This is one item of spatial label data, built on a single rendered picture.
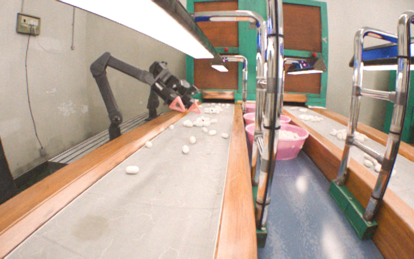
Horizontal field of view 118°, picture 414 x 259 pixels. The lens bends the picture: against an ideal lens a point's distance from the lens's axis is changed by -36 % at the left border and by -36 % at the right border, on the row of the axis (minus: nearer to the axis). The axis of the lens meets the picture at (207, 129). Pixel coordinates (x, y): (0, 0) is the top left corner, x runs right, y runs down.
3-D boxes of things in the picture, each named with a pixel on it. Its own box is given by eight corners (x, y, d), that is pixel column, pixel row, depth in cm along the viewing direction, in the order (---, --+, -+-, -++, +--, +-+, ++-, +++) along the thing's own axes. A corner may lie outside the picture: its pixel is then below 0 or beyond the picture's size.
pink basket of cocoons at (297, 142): (245, 162, 69) (246, 137, 66) (243, 140, 94) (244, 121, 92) (314, 164, 65) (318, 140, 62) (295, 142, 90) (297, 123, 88)
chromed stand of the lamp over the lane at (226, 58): (217, 124, 126) (217, 55, 115) (219, 118, 145) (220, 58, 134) (246, 125, 123) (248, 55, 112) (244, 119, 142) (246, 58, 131)
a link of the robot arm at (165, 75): (172, 77, 101) (156, 62, 96) (176, 77, 93) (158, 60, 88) (158, 93, 100) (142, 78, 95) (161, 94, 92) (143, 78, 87)
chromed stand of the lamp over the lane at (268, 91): (165, 238, 33) (151, -22, 22) (189, 187, 53) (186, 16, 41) (264, 247, 31) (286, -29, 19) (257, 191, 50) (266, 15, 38)
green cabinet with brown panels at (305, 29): (186, 92, 182) (186, -3, 158) (198, 89, 235) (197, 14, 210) (326, 98, 162) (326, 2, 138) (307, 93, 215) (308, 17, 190)
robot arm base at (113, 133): (128, 122, 100) (117, 122, 100) (109, 131, 81) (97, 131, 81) (129, 135, 102) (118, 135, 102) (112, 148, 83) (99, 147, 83)
